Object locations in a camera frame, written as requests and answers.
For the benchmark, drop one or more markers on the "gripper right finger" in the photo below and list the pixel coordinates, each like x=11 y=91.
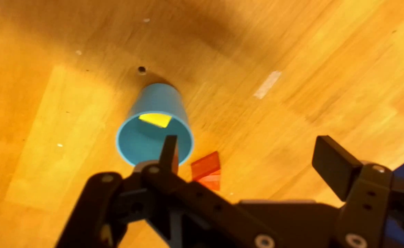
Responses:
x=360 y=193

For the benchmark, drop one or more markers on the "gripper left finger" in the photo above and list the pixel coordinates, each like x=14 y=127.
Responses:
x=174 y=203

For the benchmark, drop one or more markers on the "orange block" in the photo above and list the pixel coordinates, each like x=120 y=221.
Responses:
x=207 y=170

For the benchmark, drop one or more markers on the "blue cup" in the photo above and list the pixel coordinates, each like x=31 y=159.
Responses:
x=153 y=137

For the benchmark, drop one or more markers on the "yellow block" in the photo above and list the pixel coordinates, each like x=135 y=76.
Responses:
x=155 y=119

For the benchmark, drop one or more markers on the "strip of white tape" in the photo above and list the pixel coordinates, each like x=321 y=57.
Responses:
x=267 y=84

